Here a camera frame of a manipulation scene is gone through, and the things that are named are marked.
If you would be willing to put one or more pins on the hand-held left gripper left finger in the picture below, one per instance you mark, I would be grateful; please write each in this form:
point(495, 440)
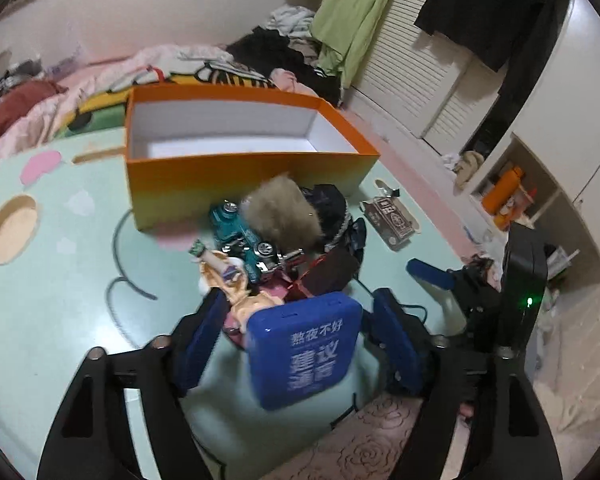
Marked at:
point(200, 340)

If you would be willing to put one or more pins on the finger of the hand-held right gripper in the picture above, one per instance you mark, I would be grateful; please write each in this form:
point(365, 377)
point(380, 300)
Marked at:
point(482, 330)
point(430, 272)

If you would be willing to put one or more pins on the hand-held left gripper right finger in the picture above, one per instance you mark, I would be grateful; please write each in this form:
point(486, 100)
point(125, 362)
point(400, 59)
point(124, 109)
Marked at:
point(395, 335)

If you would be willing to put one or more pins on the small doll figure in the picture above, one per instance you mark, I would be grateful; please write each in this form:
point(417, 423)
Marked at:
point(225, 280)

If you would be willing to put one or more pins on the brown card pack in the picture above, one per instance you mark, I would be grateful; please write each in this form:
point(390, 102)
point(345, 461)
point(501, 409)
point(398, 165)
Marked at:
point(390, 220)

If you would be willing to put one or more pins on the dark brown wallet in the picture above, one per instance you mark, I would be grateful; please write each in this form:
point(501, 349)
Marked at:
point(330, 272)

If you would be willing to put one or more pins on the blue plastic box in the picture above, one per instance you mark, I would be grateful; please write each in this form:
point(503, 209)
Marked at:
point(305, 355)

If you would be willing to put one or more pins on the teal toy car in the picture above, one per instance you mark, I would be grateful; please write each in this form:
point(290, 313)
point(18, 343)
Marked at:
point(237, 235)

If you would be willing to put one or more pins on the black lace cloth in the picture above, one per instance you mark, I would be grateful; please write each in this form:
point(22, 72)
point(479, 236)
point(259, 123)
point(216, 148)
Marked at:
point(330, 202)

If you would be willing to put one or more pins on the orange cardboard box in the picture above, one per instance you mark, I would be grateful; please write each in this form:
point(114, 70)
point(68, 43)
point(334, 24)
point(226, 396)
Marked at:
point(230, 195)

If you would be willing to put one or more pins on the beige fur pompom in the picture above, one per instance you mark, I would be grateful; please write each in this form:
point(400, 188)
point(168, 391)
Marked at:
point(280, 210)

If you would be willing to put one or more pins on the mint green strawberry-print desktop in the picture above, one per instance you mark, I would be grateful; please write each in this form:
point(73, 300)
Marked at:
point(80, 270)

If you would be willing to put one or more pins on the orange bottle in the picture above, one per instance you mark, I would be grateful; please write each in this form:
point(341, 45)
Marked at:
point(502, 190)

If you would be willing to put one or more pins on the pink cloth item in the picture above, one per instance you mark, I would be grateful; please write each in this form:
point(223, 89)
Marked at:
point(272, 291)

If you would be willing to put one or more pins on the pink rose-patterned mat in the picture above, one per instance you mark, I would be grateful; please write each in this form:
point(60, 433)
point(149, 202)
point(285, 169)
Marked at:
point(375, 440)

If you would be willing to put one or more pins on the beige plush slipper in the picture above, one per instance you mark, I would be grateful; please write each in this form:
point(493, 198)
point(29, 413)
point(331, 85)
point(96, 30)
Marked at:
point(470, 167)

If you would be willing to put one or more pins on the white shelf unit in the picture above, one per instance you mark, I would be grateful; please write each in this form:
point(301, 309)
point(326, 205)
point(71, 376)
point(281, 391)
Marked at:
point(500, 155)

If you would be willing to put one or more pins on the white louvered closet door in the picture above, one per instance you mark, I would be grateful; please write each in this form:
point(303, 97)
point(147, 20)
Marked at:
point(405, 85)

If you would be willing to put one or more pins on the pink garment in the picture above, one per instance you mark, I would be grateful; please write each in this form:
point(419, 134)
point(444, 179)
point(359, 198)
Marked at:
point(292, 82)

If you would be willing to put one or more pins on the cartoon printed blanket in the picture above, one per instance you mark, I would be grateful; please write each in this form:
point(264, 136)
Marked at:
point(100, 100)

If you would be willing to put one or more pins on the black hanging garment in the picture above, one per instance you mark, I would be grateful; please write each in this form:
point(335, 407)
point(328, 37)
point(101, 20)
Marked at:
point(480, 5)

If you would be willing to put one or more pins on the green hanging garment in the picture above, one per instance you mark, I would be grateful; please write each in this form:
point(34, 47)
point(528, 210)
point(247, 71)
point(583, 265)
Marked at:
point(355, 10)

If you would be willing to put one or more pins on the black clothes pile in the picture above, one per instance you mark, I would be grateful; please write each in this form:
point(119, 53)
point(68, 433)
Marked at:
point(270, 45)

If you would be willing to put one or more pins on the pink floral quilt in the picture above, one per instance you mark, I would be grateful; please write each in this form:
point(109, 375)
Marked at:
point(145, 60)

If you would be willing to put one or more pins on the white clothes pile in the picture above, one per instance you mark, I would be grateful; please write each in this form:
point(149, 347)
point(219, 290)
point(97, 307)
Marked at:
point(290, 17)

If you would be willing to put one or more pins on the red pillow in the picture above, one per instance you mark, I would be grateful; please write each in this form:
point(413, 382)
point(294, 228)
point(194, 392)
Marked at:
point(20, 105)

